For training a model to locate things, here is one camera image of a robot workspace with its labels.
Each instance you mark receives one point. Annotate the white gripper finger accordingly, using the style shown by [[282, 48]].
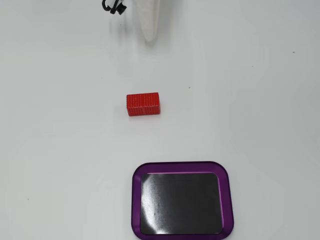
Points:
[[149, 20]]

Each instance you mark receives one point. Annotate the red perforated rectangular block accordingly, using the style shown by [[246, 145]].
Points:
[[143, 103]]

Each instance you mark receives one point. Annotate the purple tray with black base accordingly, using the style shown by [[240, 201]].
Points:
[[182, 202]]

